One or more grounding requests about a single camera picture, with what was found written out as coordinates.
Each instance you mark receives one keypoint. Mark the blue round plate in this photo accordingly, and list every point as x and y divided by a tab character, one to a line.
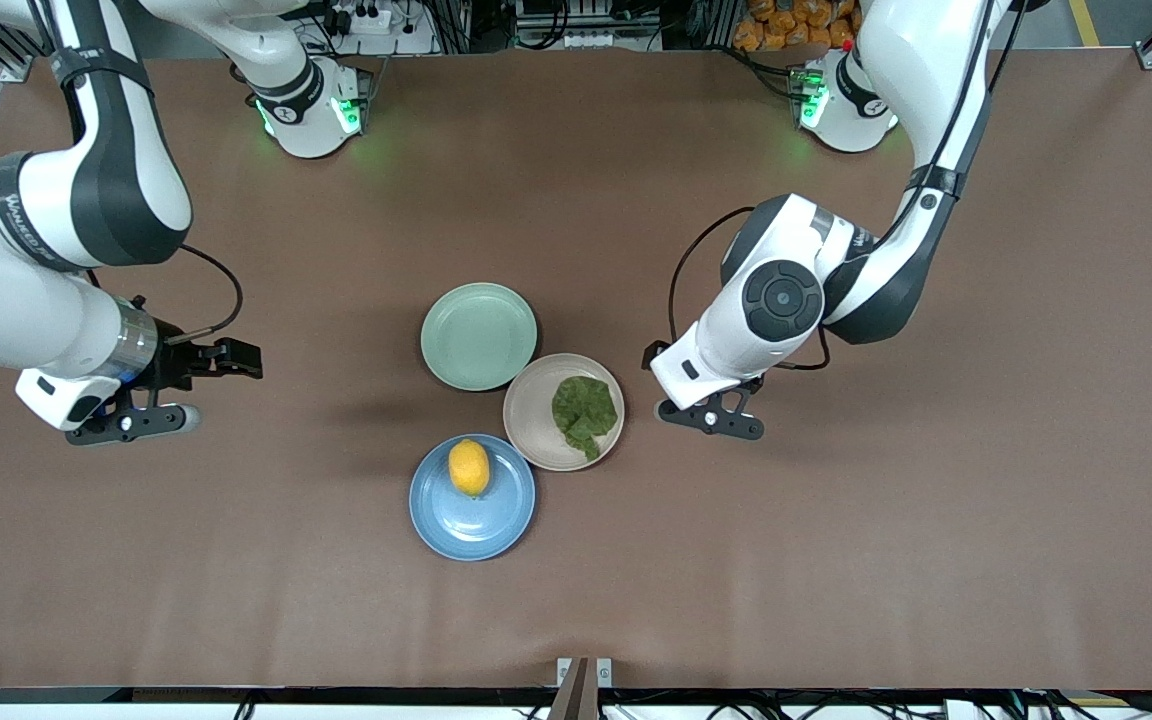
476	525

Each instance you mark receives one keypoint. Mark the brown table cover mat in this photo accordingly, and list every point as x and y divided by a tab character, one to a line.
836	600

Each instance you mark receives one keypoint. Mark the pale green round plate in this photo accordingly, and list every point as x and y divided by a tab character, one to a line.
479	335

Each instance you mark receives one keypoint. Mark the orange packaged items pile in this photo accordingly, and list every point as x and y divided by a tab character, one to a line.
776	25

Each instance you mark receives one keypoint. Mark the yellow lemon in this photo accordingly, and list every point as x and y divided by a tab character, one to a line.
469	467

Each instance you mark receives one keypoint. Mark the metal clamp bracket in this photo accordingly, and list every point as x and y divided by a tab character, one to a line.
576	695

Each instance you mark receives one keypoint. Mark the green lettuce leaf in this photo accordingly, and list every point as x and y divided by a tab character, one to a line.
584	408

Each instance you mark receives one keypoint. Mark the white power strip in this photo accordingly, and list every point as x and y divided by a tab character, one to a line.
376	18

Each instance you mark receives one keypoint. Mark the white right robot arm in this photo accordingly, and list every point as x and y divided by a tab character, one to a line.
16	310

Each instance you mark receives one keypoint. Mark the metal electronics rack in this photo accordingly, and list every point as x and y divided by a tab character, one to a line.
591	38

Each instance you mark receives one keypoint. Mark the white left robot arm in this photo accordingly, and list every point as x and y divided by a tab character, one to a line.
921	70

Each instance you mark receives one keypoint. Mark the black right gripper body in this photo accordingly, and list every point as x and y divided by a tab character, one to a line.
177	363

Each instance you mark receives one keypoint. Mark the beige round plate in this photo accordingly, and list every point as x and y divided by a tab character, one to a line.
536	420

